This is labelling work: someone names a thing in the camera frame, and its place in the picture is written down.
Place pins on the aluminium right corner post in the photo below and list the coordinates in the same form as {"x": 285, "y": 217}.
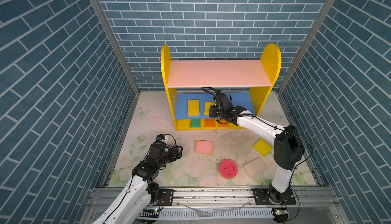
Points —
{"x": 322, "y": 14}

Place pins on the white perforated cable tray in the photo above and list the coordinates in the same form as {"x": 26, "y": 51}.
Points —
{"x": 187, "y": 214}

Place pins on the pink rectangular sponge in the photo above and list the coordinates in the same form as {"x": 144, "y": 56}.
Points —
{"x": 203, "y": 147}

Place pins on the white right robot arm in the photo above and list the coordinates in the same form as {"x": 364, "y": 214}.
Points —
{"x": 288, "y": 148}

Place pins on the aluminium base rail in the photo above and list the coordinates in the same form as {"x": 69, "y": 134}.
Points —
{"x": 247, "y": 196}

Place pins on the beige sponge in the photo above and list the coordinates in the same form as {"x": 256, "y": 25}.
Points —
{"x": 255, "y": 167}

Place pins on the orange sponge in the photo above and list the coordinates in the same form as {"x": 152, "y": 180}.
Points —
{"x": 209, "y": 123}

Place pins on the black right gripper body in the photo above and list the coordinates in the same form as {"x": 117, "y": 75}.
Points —
{"x": 215, "y": 112}

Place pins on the green sponge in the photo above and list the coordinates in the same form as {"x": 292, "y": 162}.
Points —
{"x": 195, "y": 123}

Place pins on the aluminium left corner post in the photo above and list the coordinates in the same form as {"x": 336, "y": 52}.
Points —
{"x": 113, "y": 42}

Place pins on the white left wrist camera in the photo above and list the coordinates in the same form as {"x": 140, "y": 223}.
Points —
{"x": 162, "y": 138}

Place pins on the small yellow sponge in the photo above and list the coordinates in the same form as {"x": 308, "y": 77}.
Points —
{"x": 207, "y": 106}
{"x": 262, "y": 147}

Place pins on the pink round scrubber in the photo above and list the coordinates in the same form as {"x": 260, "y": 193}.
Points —
{"x": 228, "y": 169}

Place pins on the aluminium corner post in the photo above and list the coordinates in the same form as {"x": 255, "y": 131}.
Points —
{"x": 113, "y": 42}
{"x": 322, "y": 14}

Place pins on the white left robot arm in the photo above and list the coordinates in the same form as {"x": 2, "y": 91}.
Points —
{"x": 141, "y": 190}

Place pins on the textured yellow sponge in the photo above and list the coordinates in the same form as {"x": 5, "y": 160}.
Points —
{"x": 193, "y": 108}

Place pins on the yellow pink blue wooden shelf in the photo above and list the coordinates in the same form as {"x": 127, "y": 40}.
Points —
{"x": 183, "y": 81}

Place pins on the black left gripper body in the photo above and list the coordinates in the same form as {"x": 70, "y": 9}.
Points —
{"x": 168, "y": 157}

